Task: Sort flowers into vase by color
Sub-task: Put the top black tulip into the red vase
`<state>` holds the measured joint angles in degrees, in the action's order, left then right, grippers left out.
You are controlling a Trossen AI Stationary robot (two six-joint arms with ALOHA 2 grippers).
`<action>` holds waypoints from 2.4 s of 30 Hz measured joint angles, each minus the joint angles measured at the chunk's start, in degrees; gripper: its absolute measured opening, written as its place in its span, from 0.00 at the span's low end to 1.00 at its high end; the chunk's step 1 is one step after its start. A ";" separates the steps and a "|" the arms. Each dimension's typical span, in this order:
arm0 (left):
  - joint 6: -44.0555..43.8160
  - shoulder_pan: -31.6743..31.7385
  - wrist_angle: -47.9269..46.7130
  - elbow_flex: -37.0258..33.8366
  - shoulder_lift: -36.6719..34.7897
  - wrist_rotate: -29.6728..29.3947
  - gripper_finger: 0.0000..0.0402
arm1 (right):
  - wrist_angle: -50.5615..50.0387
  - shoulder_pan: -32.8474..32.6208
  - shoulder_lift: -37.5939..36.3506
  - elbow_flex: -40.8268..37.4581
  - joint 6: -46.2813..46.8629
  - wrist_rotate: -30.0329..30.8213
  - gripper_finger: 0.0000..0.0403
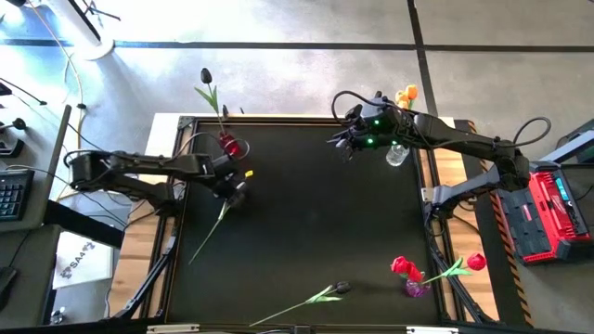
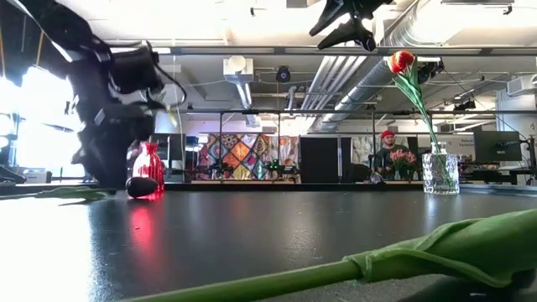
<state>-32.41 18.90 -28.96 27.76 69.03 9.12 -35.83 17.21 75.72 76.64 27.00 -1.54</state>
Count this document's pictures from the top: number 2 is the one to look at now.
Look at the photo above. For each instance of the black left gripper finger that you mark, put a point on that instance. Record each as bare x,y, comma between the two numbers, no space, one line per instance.
94,159
126,151

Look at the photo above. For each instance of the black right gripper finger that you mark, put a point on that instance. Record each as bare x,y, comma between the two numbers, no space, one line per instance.
335,12
354,35

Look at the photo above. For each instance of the black artificial tulip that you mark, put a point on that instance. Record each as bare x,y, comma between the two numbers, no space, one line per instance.
142,187

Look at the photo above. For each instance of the green tulip stem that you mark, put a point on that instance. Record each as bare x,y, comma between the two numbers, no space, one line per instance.
461,251

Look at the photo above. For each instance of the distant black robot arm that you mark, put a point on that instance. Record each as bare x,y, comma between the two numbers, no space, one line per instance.
218,170
279,168

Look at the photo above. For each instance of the red ribbed glass vase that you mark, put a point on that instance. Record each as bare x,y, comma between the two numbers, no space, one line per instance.
153,168

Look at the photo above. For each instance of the clear dimpled glass vase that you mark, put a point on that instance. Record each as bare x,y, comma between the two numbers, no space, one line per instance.
440,176

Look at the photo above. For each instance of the black computer monitor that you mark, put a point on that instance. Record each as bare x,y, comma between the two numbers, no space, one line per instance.
497,144
172,147

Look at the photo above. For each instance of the bright window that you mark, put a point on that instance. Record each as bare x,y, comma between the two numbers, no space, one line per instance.
46,138

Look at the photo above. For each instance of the small grey box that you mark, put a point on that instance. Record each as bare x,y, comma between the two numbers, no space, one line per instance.
38,175

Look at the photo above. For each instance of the white ceiling light bar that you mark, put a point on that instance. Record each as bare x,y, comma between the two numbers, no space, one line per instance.
428,59

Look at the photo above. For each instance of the aluminium beam with light strip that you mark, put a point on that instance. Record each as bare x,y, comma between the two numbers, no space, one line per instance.
251,50

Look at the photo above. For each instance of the white ceiling unit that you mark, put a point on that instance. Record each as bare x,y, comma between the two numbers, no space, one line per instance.
238,69

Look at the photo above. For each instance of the colourful patchwork quilt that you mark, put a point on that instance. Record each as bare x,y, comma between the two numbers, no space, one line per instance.
239,153

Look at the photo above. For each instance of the white leaf print cloth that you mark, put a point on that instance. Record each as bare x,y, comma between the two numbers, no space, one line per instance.
361,149

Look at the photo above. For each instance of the person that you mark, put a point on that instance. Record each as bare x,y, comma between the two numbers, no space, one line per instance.
390,144

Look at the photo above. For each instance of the distant wooden table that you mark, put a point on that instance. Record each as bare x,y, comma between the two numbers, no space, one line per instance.
243,182

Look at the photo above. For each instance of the black partition panel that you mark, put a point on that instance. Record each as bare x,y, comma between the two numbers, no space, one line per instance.
325,159

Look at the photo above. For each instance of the black track light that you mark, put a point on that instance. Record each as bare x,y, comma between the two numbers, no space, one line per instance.
463,105

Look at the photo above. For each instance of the pink flower bouquet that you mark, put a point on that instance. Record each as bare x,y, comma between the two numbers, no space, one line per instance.
403,158

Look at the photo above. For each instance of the orange floral cloth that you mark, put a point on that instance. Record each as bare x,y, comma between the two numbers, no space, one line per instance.
287,151

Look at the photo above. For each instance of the black table mat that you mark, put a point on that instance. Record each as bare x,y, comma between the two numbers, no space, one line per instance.
251,235

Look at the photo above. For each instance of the white printed sign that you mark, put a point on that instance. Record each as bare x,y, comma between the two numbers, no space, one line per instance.
459,144

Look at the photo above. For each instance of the white air conditioner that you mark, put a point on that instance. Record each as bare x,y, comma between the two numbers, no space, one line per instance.
520,85

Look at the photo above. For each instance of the silver ventilation duct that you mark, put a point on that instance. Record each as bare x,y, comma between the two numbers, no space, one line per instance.
369,88

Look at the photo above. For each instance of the distant black metal frame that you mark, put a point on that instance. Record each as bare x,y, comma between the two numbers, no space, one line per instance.
251,112

